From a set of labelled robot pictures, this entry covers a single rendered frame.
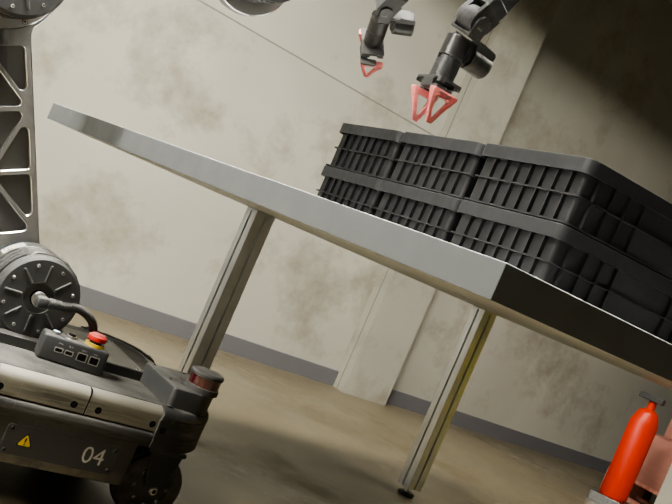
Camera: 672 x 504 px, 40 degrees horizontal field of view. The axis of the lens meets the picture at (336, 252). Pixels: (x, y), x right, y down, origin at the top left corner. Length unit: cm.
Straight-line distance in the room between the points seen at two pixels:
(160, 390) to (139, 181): 227
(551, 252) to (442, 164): 40
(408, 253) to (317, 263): 351
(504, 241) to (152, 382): 77
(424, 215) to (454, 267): 81
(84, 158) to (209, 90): 62
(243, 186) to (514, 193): 48
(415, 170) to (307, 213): 69
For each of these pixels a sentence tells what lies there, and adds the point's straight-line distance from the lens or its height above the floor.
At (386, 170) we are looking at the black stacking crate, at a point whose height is 84.
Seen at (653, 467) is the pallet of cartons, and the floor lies 24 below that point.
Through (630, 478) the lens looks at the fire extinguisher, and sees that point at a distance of 501.
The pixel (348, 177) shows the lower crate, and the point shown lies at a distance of 207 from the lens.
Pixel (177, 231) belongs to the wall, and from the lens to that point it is 415.
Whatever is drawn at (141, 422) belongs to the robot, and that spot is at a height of 20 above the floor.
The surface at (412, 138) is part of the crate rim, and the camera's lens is 191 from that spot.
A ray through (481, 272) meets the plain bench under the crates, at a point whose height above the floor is 68.
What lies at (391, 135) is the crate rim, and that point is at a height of 92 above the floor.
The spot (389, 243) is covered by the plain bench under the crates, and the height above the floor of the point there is 68.
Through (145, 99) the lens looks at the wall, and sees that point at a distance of 400.
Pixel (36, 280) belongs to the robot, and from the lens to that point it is 183.
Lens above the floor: 64
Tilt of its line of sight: level
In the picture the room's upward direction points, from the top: 23 degrees clockwise
